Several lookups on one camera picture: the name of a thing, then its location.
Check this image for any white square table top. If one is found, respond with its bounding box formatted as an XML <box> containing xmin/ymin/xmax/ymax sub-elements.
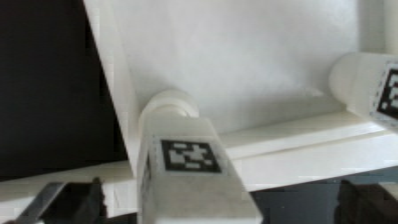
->
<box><xmin>83</xmin><ymin>0</ymin><xmax>398</xmax><ymax>159</ymax></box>

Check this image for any white U-shaped obstacle fence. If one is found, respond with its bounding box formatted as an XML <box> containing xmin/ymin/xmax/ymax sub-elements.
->
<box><xmin>0</xmin><ymin>131</ymin><xmax>398</xmax><ymax>223</ymax></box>

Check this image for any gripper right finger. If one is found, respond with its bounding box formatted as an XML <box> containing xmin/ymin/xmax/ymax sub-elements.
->
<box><xmin>335</xmin><ymin>180</ymin><xmax>398</xmax><ymax>224</ymax></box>

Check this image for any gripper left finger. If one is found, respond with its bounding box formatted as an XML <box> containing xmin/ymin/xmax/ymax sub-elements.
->
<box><xmin>15</xmin><ymin>178</ymin><xmax>106</xmax><ymax>224</ymax></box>

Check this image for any white table leg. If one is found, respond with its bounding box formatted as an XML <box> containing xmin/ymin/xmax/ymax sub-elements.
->
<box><xmin>328</xmin><ymin>53</ymin><xmax>398</xmax><ymax>133</ymax></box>
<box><xmin>136</xmin><ymin>90</ymin><xmax>262</xmax><ymax>224</ymax></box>

